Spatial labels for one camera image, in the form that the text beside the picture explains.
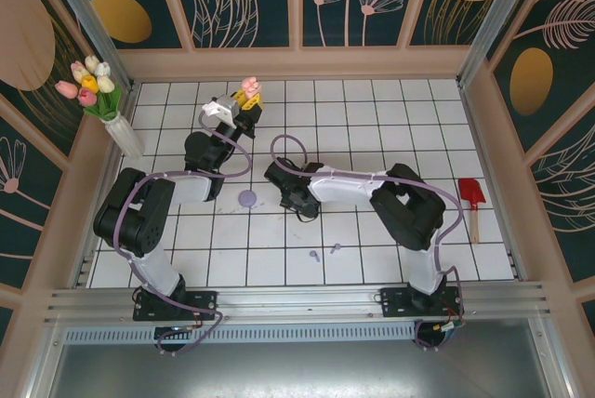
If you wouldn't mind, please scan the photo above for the pink earbud charging case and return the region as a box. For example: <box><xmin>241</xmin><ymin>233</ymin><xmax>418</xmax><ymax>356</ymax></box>
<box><xmin>241</xmin><ymin>75</ymin><xmax>262</xmax><ymax>98</ymax></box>

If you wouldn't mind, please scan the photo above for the white ribbed vase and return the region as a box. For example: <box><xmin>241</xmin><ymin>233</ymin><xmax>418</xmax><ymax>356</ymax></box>
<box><xmin>102</xmin><ymin>112</ymin><xmax>144</xmax><ymax>161</ymax></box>

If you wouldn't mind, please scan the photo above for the artificial tulip bouquet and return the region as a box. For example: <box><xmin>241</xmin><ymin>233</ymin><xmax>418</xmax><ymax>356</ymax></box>
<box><xmin>54</xmin><ymin>54</ymin><xmax>123</xmax><ymax>123</ymax></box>

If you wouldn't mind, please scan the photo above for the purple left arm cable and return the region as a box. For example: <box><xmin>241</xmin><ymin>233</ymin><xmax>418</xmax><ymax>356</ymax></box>
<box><xmin>113</xmin><ymin>109</ymin><xmax>255</xmax><ymax>357</ymax></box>

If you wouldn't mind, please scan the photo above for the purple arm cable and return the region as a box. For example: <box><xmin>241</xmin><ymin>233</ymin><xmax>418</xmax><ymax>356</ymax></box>
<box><xmin>113</xmin><ymin>109</ymin><xmax>255</xmax><ymax>357</ymax></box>
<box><xmin>271</xmin><ymin>134</ymin><xmax>468</xmax><ymax>352</ymax></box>

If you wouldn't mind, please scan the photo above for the aluminium mounting rail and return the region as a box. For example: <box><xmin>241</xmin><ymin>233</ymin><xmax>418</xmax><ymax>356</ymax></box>
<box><xmin>44</xmin><ymin>281</ymin><xmax>554</xmax><ymax>325</ymax></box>

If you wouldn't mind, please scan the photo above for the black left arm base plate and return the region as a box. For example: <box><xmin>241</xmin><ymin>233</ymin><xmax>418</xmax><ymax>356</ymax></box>
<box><xmin>133</xmin><ymin>289</ymin><xmax>219</xmax><ymax>324</ymax></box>

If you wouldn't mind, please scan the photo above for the slotted grey cable duct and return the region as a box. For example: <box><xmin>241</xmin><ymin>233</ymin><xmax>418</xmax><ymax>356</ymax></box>
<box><xmin>62</xmin><ymin>321</ymin><xmax>419</xmax><ymax>346</ymax></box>

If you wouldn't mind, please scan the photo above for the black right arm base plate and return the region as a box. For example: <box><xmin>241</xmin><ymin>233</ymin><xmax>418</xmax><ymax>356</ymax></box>
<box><xmin>379</xmin><ymin>285</ymin><xmax>466</xmax><ymax>320</ymax></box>

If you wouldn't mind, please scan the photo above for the aluminium corner post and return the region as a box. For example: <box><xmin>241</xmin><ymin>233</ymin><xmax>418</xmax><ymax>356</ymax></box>
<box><xmin>39</xmin><ymin>0</ymin><xmax>136</xmax><ymax>84</ymax></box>
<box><xmin>456</xmin><ymin>0</ymin><xmax>536</xmax><ymax>88</ymax></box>

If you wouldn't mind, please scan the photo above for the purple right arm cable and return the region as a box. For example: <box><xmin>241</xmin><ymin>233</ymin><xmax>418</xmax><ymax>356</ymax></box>
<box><xmin>271</xmin><ymin>134</ymin><xmax>468</xmax><ymax>352</ymax></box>

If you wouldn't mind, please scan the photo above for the red toy shovel wooden handle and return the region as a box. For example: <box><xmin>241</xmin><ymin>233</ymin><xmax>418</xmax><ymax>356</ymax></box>
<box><xmin>457</xmin><ymin>178</ymin><xmax>487</xmax><ymax>245</ymax></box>

